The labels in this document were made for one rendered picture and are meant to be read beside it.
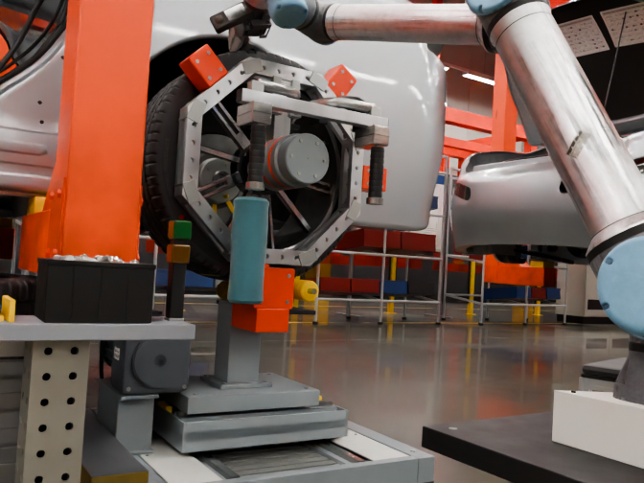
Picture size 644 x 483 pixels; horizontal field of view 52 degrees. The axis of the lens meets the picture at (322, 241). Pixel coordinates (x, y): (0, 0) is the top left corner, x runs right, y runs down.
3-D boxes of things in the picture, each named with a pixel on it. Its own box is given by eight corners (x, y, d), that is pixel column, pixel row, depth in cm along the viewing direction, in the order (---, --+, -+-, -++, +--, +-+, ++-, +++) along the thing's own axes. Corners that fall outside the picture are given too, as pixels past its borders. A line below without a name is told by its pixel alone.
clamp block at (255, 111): (254, 130, 159) (256, 108, 159) (271, 125, 151) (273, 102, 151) (235, 126, 156) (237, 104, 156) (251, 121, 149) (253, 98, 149)
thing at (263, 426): (287, 412, 222) (288, 383, 222) (346, 440, 191) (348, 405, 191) (140, 424, 195) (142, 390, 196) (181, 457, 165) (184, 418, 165)
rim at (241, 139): (315, 122, 220) (173, 69, 194) (355, 110, 200) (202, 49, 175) (287, 269, 214) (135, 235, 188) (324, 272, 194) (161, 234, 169)
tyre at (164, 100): (338, 107, 225) (153, 34, 191) (380, 95, 205) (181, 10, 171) (302, 297, 217) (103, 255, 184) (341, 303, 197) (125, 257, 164)
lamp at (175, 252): (183, 264, 141) (184, 244, 141) (190, 264, 138) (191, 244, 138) (165, 263, 139) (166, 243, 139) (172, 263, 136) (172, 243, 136)
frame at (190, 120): (345, 268, 196) (356, 88, 198) (357, 269, 190) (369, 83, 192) (168, 258, 168) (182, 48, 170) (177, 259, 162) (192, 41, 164)
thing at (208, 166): (263, 217, 237) (243, 128, 233) (273, 216, 230) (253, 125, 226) (179, 238, 220) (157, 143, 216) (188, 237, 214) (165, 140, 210)
